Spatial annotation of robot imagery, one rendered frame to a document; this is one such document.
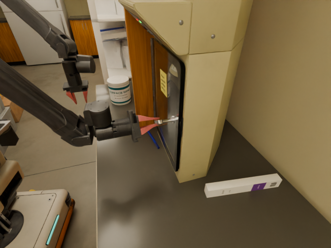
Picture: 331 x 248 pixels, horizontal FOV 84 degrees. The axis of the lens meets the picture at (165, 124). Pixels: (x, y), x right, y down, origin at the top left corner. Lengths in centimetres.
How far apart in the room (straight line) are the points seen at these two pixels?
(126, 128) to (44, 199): 123
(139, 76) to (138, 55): 9
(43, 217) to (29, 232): 10
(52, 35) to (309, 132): 98
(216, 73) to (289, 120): 42
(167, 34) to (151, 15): 5
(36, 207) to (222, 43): 157
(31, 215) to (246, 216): 139
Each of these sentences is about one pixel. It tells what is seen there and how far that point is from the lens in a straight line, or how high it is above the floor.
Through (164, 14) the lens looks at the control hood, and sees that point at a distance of 41.
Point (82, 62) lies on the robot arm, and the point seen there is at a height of 129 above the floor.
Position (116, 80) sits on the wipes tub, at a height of 109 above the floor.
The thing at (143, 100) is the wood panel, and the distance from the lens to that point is 88.
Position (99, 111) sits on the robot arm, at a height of 126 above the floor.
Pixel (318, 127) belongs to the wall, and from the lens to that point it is 77.
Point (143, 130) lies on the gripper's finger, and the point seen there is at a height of 117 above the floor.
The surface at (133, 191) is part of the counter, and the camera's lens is 72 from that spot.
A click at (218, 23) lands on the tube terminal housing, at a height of 147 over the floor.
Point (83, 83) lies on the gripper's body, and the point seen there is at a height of 119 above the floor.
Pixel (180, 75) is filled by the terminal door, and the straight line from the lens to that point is 46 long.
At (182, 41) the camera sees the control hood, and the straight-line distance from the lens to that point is 43.
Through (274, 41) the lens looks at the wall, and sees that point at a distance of 86.
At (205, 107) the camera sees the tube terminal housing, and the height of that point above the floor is 126.
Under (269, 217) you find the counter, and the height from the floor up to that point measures 94.
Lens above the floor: 153
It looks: 36 degrees down
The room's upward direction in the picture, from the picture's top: straight up
